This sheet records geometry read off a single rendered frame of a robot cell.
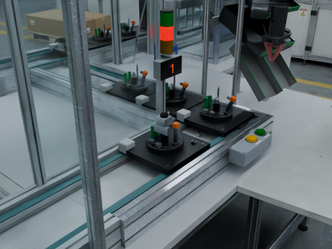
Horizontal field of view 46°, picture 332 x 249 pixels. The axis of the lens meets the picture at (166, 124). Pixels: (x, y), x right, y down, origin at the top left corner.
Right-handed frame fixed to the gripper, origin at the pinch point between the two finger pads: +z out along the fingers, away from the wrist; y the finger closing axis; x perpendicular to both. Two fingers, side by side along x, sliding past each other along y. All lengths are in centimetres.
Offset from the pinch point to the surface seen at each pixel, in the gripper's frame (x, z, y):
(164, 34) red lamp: -30.1, -8.1, 27.0
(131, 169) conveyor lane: -21, 34, 53
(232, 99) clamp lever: -11.2, 18.0, 6.3
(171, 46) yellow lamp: -28.6, -3.9, 25.0
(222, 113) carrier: -15.3, 25.5, 6.3
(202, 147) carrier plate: -6.6, 27.4, 31.8
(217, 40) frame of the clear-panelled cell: -77, 23, -80
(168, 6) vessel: -94, 0, -50
